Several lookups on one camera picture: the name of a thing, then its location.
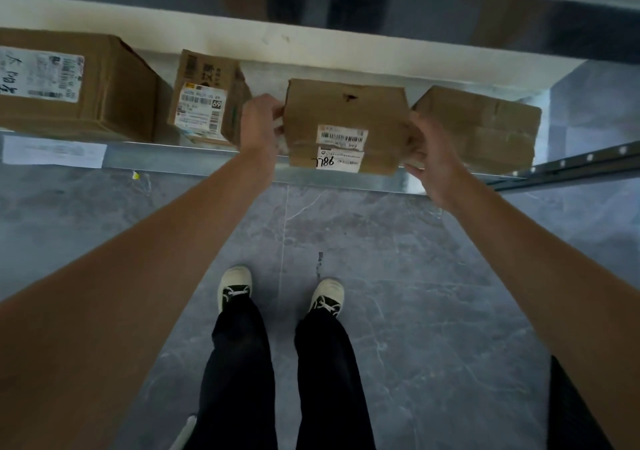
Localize black trousers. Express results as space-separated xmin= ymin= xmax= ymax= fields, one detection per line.
xmin=182 ymin=295 xmax=376 ymax=450

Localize small cardboard box yellow-edged label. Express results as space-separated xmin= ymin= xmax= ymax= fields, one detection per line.
xmin=167 ymin=49 xmax=253 ymax=149

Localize person's left hand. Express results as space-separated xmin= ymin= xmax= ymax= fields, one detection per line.
xmin=240 ymin=93 xmax=287 ymax=167

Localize person's black white shoe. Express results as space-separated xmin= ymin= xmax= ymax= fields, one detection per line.
xmin=307 ymin=278 xmax=345 ymax=318
xmin=217 ymin=265 xmax=254 ymax=314

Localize person's right forearm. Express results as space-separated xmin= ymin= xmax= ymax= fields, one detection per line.
xmin=442 ymin=175 xmax=640 ymax=450

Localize person's left forearm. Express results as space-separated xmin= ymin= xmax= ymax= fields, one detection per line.
xmin=0 ymin=146 xmax=281 ymax=450

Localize white paper shelf label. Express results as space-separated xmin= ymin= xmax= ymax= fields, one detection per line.
xmin=2 ymin=135 xmax=108 ymax=169

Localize white object at trouser leg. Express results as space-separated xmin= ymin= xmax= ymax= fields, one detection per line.
xmin=169 ymin=414 xmax=199 ymax=450

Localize dark perforated metal rail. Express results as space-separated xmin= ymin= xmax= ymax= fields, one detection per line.
xmin=487 ymin=141 xmax=640 ymax=192

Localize person's right black white shoe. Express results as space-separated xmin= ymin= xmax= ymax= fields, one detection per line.
xmin=307 ymin=278 xmax=345 ymax=318

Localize person's right hand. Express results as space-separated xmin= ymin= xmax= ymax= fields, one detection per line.
xmin=403 ymin=112 xmax=472 ymax=212

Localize taped plain cardboard box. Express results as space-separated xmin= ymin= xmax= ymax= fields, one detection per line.
xmin=410 ymin=85 xmax=544 ymax=176

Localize black fabric item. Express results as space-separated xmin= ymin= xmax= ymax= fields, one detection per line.
xmin=547 ymin=355 xmax=614 ymax=450

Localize large cardboard box white label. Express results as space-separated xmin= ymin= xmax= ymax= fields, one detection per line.
xmin=0 ymin=27 xmax=159 ymax=142

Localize cardboard box with two labels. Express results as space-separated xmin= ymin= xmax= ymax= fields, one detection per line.
xmin=282 ymin=78 xmax=412 ymax=176

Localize person's left black white shoe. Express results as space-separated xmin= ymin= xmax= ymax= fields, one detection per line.
xmin=217 ymin=265 xmax=254 ymax=314

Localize grey metal shelf rack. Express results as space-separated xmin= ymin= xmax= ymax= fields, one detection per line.
xmin=0 ymin=0 xmax=640 ymax=197

